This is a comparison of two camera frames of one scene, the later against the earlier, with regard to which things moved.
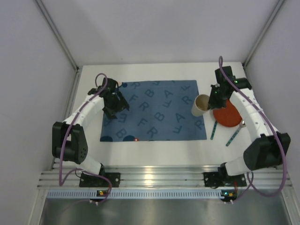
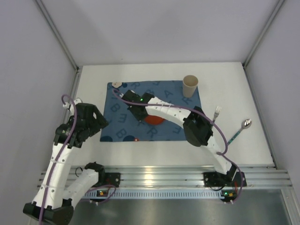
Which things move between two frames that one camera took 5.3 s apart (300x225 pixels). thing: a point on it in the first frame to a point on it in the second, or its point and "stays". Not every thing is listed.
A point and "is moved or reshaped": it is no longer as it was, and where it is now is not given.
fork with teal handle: (213, 130) is moved or reshaped
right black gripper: (214, 102) to (135, 110)
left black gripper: (116, 108) to (94, 117)
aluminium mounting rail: (62, 176) stays
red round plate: (229, 116) to (153, 120)
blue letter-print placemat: (159, 110) stays
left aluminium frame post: (44, 11) stays
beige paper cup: (200, 105) to (190, 84)
